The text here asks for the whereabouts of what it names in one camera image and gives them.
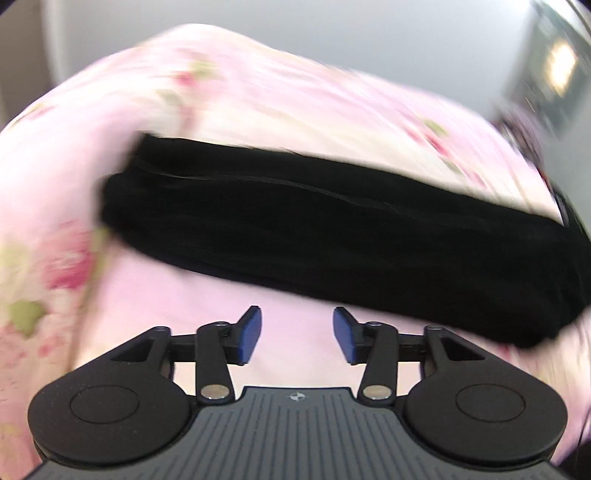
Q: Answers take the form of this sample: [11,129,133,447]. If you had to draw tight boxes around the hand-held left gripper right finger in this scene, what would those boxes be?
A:
[333,305,494,402]

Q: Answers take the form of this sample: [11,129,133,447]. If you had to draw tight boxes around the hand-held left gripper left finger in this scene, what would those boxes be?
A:
[100,305,263,402]

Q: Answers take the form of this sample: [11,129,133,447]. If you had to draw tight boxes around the black pants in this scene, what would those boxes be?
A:
[99,131,591,350]

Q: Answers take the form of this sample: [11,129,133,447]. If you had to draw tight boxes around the pink floral blanket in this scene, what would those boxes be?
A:
[0,23,591,480]

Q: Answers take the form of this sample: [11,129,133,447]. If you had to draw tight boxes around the grey-green curtain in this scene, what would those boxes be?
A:
[503,0,591,139]

